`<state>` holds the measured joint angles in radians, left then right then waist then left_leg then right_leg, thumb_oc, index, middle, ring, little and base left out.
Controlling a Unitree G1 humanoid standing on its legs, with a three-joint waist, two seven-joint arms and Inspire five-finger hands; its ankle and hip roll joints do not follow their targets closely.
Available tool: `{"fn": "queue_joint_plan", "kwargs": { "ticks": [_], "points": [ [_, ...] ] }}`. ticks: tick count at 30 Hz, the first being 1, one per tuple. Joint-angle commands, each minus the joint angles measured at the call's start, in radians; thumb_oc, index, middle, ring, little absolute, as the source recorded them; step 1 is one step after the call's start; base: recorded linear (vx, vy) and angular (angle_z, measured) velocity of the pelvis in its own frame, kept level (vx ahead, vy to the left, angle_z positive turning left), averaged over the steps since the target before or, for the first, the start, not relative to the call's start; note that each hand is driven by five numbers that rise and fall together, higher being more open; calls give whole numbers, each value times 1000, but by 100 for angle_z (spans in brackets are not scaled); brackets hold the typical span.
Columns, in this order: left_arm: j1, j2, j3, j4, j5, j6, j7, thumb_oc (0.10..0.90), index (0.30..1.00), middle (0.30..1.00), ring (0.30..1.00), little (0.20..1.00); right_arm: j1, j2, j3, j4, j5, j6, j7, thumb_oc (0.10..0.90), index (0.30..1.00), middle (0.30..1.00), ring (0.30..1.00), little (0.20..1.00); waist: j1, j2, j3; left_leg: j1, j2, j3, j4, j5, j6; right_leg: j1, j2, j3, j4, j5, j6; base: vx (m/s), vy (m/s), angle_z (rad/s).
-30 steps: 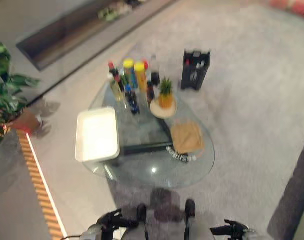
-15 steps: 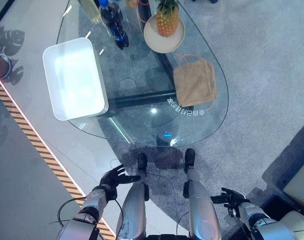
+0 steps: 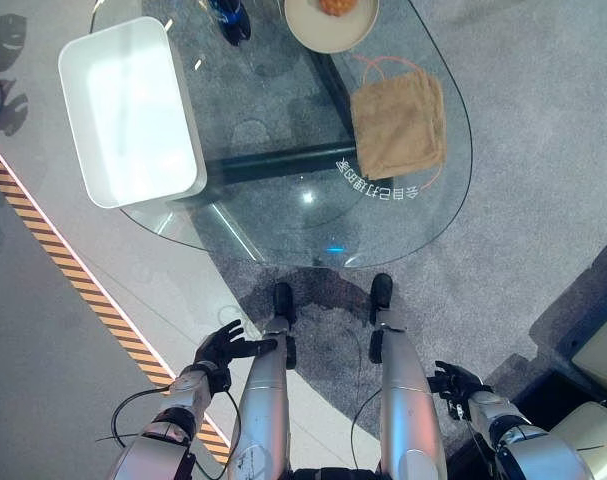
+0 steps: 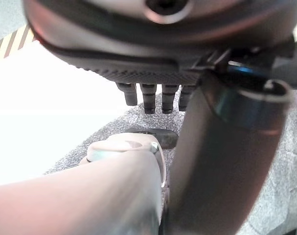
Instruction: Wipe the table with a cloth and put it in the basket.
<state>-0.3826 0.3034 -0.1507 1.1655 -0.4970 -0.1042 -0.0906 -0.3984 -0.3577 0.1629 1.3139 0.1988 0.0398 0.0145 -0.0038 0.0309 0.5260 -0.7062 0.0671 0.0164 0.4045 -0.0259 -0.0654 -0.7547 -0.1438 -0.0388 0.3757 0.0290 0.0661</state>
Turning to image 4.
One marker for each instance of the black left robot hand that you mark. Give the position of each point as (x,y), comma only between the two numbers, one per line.
(143,56)

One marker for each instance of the yellow brown striped mat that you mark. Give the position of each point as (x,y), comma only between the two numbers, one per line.
(13,45)

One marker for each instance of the silver robot leg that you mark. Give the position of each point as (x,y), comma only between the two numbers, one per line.
(89,195)

